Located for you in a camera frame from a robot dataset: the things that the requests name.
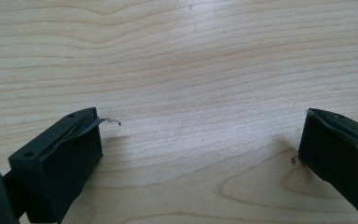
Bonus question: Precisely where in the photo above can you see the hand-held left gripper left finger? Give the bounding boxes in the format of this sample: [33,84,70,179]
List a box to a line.
[3,106,122,224]

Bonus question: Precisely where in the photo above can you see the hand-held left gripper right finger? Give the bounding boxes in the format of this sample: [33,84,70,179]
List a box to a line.
[297,107,358,224]

